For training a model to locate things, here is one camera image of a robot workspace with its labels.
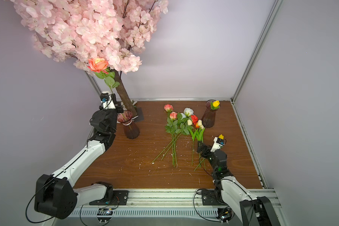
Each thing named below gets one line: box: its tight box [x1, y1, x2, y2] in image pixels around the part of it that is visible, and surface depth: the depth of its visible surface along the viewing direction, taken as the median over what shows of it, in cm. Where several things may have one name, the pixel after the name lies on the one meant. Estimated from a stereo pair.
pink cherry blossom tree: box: [9, 0, 170, 117], surface depth 50 cm
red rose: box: [191, 114, 199, 126], surface depth 105 cm
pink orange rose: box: [87, 57, 121, 95], surface depth 58 cm
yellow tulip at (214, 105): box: [210, 100, 220, 111], surface depth 80 cm
